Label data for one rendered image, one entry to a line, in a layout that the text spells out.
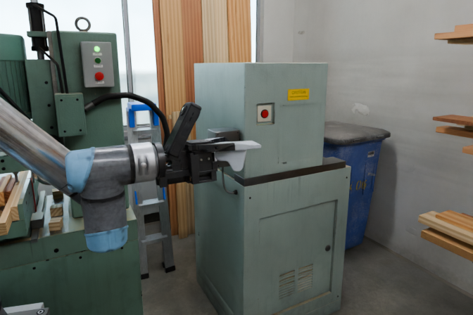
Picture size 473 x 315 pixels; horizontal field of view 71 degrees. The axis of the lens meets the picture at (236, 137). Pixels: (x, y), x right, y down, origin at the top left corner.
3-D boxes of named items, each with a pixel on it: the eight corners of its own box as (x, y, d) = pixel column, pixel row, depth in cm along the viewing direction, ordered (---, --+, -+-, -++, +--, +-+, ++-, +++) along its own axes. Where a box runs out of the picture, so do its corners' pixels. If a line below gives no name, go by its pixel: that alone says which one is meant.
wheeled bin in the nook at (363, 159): (274, 234, 280) (277, 121, 259) (322, 219, 307) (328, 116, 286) (331, 275, 226) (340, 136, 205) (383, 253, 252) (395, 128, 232)
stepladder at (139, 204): (134, 271, 233) (119, 102, 218) (170, 262, 244) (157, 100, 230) (139, 282, 218) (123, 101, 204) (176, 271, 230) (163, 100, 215)
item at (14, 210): (29, 170, 161) (28, 160, 160) (34, 169, 162) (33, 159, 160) (12, 221, 108) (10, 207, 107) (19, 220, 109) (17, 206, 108)
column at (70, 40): (71, 199, 151) (53, 34, 136) (122, 191, 161) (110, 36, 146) (72, 219, 132) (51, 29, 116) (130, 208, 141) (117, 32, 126)
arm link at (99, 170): (68, 189, 62) (63, 145, 60) (129, 181, 67) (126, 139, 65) (69, 204, 55) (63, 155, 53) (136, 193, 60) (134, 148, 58)
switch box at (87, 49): (84, 86, 125) (79, 42, 121) (112, 86, 129) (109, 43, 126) (85, 87, 119) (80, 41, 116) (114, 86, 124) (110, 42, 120)
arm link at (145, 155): (127, 142, 66) (134, 145, 58) (150, 140, 68) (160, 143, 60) (129, 179, 66) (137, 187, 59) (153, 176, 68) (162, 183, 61)
